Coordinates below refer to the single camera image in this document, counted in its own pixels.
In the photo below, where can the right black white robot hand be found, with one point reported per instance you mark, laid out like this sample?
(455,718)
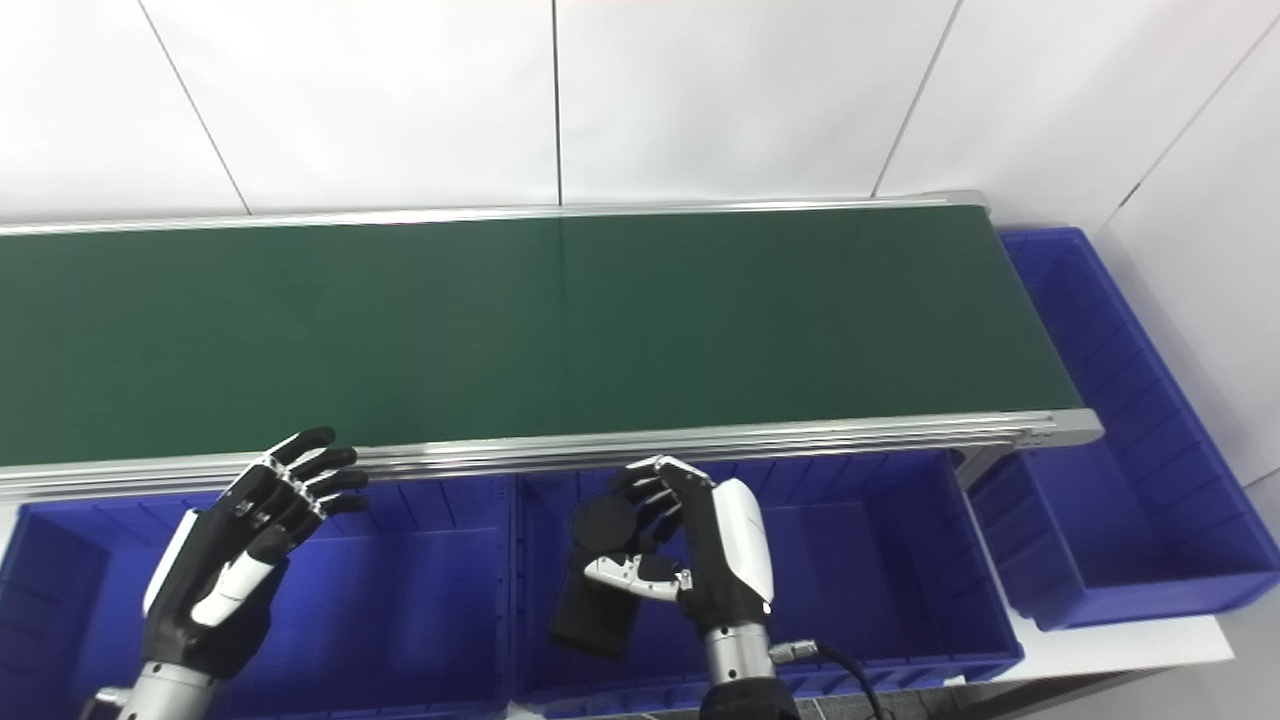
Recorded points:
(725,560)

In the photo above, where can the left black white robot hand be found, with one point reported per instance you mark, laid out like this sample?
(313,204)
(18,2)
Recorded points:
(215,560)

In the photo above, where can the black cylinder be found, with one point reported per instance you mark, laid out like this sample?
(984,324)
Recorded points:
(595,615)

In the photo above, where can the blue plastic bin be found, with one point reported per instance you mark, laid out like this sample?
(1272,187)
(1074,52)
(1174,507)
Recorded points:
(1130,510)
(400,600)
(870,570)

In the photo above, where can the aluminium conveyor leg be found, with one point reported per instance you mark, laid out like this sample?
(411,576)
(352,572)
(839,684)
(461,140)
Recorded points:
(985,465)

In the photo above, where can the green conveyor belt, aluminium frame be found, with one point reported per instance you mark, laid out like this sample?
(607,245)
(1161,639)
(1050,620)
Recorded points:
(500,330)

